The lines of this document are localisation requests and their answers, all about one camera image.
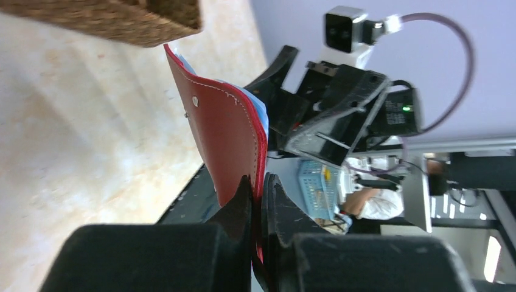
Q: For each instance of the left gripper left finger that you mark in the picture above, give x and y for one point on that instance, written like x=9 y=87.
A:
x=210 y=256

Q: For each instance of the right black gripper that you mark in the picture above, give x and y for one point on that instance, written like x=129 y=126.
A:
x=329 y=114

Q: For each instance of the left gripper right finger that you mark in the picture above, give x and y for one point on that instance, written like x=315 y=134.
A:
x=299 y=255

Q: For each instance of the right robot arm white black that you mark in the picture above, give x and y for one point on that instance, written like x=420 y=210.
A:
x=399 y=115

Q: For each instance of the blue plastic storage basket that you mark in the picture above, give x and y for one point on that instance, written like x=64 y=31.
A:
x=319 y=187

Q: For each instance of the person in white shirt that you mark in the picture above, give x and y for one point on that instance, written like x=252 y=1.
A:
x=370 y=203

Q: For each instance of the brown wicker divided basket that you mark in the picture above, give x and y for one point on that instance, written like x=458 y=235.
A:
x=139 y=23

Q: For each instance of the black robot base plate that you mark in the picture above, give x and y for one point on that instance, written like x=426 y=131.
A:
x=196 y=203

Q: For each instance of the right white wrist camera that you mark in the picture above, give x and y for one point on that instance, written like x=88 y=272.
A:
x=349 y=36

